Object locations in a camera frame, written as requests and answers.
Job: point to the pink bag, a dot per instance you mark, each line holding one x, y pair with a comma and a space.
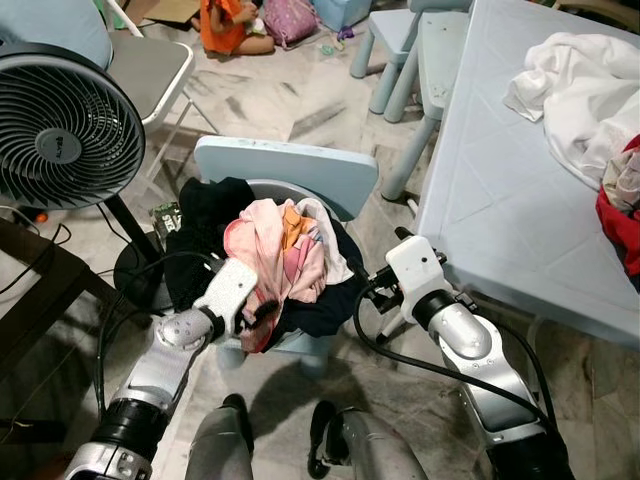
290, 20

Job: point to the grey robot leg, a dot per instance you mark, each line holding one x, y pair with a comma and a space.
220, 450
380, 455

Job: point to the grey folding chair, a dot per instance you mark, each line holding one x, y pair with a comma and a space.
150, 75

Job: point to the large light blue chair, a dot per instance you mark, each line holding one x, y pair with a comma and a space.
280, 165

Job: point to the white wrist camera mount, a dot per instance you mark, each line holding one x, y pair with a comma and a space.
228, 290
415, 275

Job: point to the child in orange clothes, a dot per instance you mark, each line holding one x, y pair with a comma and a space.
225, 25

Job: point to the small light blue chair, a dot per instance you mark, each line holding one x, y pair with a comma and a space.
395, 25
445, 50

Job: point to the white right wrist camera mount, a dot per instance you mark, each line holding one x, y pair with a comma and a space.
415, 275

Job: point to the light blue plastic table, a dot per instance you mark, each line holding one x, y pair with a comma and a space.
500, 200

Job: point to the dark crumpled garment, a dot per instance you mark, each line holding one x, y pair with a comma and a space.
205, 215

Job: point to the black standing fan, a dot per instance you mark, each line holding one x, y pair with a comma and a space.
60, 130

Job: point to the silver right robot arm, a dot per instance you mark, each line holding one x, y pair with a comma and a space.
480, 350

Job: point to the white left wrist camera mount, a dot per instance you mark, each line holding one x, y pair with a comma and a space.
228, 290

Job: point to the grey left robot leg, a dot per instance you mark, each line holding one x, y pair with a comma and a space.
220, 450

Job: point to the grey right robot leg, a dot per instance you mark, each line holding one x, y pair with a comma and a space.
380, 455

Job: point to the crumpled white garment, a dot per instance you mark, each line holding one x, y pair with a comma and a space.
580, 90

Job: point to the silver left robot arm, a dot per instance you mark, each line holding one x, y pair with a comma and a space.
160, 370

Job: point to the red garment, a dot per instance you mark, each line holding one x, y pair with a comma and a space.
625, 235

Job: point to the blue plastic toy bin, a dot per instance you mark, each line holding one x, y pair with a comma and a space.
340, 12

